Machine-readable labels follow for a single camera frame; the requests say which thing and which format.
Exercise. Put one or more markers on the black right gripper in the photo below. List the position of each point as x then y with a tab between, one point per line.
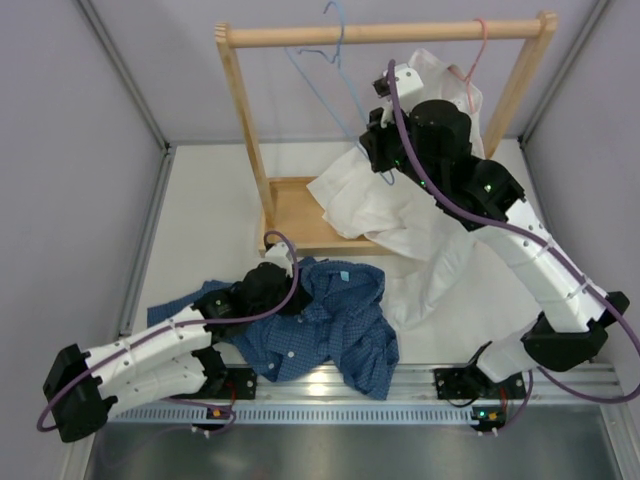
375	140

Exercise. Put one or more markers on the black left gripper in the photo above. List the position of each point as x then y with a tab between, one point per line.
300	302

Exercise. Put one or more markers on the blue wire hanger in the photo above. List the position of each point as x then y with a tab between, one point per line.
334	59

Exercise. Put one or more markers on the blue checked shirt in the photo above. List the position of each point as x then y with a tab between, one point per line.
343	324

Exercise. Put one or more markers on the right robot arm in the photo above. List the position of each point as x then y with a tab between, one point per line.
430	144

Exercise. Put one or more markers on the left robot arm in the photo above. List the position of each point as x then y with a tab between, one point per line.
175	358

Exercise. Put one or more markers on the white shirt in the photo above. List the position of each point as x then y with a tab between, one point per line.
430	250

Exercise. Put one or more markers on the wooden clothes rack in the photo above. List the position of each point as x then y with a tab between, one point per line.
287	204

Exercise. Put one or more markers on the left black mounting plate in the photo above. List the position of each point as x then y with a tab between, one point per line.
230	384

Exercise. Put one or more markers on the black mounting plate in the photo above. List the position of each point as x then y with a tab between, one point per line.
230	384
460	383

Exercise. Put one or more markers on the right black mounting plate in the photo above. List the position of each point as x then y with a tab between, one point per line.
460	383

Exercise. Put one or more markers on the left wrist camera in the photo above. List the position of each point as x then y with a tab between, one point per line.
279	254

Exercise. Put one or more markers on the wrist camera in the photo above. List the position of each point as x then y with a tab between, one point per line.
279	254
409	85

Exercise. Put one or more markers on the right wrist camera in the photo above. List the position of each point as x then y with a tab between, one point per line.
409	85

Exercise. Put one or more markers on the pink wire hanger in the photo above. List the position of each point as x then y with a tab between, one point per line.
466	78

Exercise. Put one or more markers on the slotted cable duct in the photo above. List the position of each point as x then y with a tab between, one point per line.
314	414

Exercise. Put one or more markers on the right aluminium frame post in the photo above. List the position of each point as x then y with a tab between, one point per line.
580	40

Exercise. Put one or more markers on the aluminium frame post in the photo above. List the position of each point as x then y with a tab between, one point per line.
101	33
580	40

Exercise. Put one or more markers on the left aluminium frame post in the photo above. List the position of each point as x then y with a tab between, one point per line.
101	33

